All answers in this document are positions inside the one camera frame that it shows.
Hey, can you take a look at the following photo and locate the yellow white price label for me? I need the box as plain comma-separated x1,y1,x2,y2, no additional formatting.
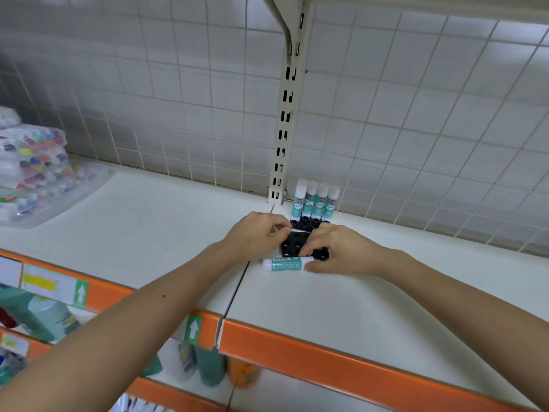
21,264,89,308

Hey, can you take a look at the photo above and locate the person's right hand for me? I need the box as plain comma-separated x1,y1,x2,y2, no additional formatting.
299,223,405,278

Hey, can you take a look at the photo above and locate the white overhead shelf board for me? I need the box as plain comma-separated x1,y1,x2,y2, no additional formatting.
315,0,549,27

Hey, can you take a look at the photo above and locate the black plastic holder tray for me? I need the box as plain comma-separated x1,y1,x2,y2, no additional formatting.
279,215,332,261

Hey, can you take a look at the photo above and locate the teal white glue stick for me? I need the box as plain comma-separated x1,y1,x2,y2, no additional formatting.
262,256,316,272
293,179,309,218
313,183,329,220
323,185,341,220
303,180,318,219

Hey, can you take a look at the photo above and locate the beige slotted shelf upright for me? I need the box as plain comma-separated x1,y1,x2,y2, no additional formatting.
268,0,317,206

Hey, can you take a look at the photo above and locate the beige shelf bracket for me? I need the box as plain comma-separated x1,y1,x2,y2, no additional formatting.
262,0,302,56

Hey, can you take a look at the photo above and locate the green arrow label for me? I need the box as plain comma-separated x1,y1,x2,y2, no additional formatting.
184,314,203,346

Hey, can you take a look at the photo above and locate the person's left hand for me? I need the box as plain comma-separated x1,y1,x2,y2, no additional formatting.
222,211,293,266

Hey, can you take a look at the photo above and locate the white plastic bag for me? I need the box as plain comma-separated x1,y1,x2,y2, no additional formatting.
0,106,22,130

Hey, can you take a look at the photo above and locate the orange bottle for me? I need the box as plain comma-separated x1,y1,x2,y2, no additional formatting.
226,357,263,389

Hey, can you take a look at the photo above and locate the clear box of coloured markers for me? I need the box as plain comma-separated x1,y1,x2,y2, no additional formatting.
0,124,111,230

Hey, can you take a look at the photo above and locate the person's left forearm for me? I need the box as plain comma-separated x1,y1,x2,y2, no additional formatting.
0,241,241,412

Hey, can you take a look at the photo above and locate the teal bottle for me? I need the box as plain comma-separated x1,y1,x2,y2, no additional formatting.
195,345,227,387
0,286,81,344

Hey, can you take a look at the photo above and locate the person's right forearm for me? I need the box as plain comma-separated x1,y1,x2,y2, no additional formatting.
379,249,549,386

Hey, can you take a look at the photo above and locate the long orange shelf edge rail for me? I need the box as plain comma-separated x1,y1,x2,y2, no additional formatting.
218,318,539,412

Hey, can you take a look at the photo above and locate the small grey hanging packet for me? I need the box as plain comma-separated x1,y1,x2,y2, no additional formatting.
178,341,198,375

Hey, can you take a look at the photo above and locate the white wire grid panel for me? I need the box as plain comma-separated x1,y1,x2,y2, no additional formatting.
0,0,549,259

